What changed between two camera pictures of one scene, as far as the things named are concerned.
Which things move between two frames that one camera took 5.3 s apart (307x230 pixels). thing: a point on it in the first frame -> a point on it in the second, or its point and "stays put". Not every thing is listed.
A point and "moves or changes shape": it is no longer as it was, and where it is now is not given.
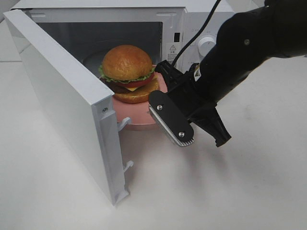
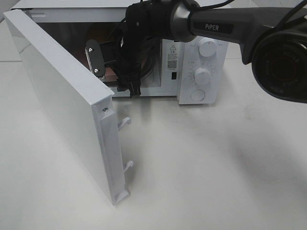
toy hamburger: (128, 72) moves or changes shape
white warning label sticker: (173, 50) stays put
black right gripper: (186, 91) -> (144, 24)
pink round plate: (139, 113) -> (110, 75)
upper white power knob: (206, 44) stays put
